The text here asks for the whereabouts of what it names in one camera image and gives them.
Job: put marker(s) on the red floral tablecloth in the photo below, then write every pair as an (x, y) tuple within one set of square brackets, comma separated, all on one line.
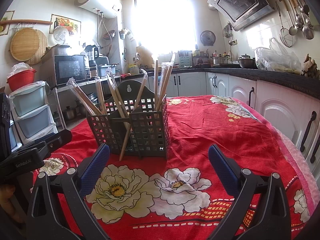
[(180, 196)]

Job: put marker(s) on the red plastic basin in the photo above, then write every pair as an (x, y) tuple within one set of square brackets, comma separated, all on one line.
[(21, 74)]

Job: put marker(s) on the small wall fan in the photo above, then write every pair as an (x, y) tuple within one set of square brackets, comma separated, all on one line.
[(207, 38)]

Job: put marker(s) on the white water heater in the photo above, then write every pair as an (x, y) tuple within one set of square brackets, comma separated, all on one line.
[(109, 8)]

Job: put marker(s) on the left hand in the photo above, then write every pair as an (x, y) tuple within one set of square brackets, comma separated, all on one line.
[(7, 191)]

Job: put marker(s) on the round bamboo tray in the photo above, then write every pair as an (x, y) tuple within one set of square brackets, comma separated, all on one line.
[(28, 45)]

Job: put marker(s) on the black microwave oven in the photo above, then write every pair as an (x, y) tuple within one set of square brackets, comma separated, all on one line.
[(60, 68)]

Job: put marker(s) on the chopsticks compartment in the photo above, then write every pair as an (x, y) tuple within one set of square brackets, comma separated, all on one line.
[(161, 79), (118, 109), (88, 104)]

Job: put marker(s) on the blender with black base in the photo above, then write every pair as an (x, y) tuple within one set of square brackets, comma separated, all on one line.
[(92, 52)]

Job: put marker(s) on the black range hood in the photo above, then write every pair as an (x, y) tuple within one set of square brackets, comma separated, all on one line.
[(242, 13)]

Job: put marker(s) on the black plastic utensil basket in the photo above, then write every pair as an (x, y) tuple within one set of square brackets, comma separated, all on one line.
[(149, 135)]

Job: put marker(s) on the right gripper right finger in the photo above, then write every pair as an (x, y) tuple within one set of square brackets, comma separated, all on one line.
[(271, 219)]

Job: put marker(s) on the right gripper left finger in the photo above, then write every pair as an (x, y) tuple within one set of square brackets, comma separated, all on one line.
[(46, 218)]

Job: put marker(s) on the clear plastic bag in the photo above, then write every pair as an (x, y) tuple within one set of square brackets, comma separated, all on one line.
[(272, 60)]

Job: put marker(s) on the hanging wire strainer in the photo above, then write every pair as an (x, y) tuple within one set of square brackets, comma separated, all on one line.
[(286, 35)]

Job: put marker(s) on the plastic drawer unit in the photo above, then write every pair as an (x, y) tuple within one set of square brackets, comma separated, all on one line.
[(31, 112)]

